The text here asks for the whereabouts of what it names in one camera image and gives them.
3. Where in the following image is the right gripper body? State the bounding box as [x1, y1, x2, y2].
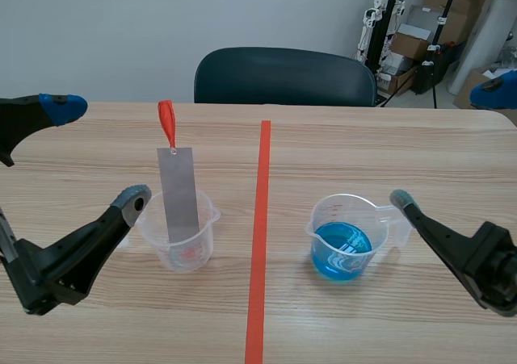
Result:
[463, 220, 517, 319]

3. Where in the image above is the white wash basin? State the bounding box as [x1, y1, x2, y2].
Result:
[448, 0, 517, 97]

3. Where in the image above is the grey metal plate orange strip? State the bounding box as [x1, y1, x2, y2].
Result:
[156, 99, 204, 245]

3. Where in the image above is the clear beaker with blue liquid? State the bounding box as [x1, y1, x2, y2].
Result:
[305, 193, 414, 287]

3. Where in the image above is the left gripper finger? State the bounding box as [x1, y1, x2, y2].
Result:
[38, 183, 153, 305]
[0, 93, 89, 168]

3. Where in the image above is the empty clear plastic beaker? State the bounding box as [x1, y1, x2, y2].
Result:
[120, 190, 221, 274]

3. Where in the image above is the black tripod stand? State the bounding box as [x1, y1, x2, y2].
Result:
[379, 0, 464, 109]

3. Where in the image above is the brown cardboard box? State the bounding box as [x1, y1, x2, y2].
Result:
[389, 23, 435, 61]
[452, 65, 500, 110]
[422, 0, 488, 46]

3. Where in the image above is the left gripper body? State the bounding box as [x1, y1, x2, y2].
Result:
[0, 205, 56, 317]

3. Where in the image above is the black metal rail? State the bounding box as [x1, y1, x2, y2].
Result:
[364, 0, 401, 74]

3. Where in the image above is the dark blue chair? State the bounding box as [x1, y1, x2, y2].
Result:
[193, 47, 379, 107]

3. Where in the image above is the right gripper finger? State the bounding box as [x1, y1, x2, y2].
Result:
[469, 69, 517, 111]
[389, 189, 492, 309]

